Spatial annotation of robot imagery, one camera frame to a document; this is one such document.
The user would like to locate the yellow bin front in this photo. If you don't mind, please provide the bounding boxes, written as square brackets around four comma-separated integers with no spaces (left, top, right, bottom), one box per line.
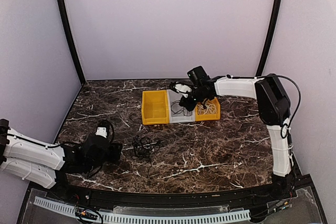
[195,98,221,121]

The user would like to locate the yellow bin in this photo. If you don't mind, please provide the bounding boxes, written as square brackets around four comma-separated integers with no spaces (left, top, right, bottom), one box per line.
[141,90,169,125]
[195,98,221,121]

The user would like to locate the white translucent bin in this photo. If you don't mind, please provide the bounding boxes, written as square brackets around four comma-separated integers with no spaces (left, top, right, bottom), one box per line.
[167,90,195,124]

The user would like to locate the black cable tangle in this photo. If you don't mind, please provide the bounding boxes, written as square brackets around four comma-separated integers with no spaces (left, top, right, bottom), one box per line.
[128,113,165,180]

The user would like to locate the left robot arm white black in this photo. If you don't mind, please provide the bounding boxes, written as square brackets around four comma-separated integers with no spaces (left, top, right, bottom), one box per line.
[1,119,122,201]

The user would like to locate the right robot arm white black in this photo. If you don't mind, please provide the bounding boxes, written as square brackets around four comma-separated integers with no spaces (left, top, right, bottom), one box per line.
[172,66,295,177]

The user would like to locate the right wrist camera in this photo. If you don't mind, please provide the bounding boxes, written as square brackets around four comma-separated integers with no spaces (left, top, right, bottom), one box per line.
[169,81,193,98]

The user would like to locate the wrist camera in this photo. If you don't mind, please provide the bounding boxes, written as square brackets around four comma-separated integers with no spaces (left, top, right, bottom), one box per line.
[169,81,193,98]
[95,120,115,142]

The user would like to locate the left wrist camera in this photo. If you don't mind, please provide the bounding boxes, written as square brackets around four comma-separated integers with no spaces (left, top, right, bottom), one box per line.
[95,120,115,142]

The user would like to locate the small circuit board wires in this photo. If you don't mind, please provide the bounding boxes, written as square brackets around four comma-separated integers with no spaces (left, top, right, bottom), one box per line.
[75,202,106,224]

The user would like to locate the white slotted cable duct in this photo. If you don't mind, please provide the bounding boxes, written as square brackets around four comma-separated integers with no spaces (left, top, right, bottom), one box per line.
[34,197,250,223]

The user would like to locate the black front rail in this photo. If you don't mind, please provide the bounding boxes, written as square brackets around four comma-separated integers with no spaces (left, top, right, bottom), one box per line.
[48,184,297,209]

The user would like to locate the right black frame post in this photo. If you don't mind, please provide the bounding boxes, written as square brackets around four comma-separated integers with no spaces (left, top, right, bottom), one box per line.
[255,0,281,77]

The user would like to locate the black frame post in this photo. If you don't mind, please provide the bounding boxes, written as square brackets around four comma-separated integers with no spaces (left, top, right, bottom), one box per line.
[255,0,281,77]
[57,0,86,85]

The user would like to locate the left black frame post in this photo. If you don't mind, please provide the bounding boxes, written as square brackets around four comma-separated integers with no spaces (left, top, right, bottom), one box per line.
[57,0,86,85]

